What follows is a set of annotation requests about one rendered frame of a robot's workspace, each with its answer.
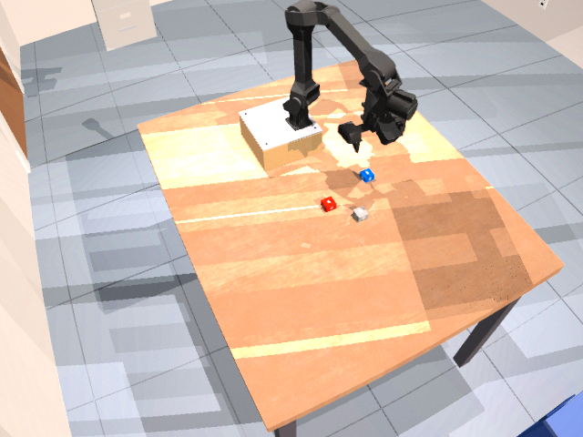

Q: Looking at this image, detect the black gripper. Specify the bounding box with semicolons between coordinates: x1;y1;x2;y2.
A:
337;101;406;154

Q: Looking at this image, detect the blue block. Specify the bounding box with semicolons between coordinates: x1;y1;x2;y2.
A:
359;168;374;182

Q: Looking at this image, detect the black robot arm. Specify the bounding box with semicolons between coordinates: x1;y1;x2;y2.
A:
282;0;418;146

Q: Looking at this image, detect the red block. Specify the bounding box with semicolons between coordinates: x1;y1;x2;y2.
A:
321;196;337;212

